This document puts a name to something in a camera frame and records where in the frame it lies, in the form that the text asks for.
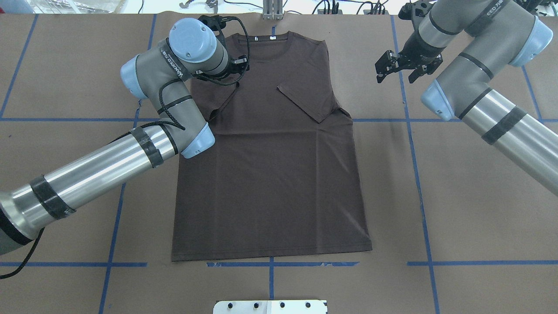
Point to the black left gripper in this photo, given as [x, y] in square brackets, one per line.
[237, 65]

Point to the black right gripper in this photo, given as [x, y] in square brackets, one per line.
[417, 49]

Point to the dark brown t-shirt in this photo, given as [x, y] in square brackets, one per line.
[281, 178]

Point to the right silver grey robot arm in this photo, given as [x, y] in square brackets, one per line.
[503, 33]

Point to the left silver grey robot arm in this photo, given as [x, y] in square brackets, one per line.
[194, 49]

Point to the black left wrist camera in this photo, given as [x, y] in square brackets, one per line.
[215, 23]

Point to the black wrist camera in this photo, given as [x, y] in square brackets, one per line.
[415, 9]
[215, 23]

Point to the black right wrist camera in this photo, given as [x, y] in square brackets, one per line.
[415, 9]

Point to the grey metal clamp bracket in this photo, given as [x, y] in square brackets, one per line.
[273, 9]

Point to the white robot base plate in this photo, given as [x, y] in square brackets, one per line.
[271, 307]

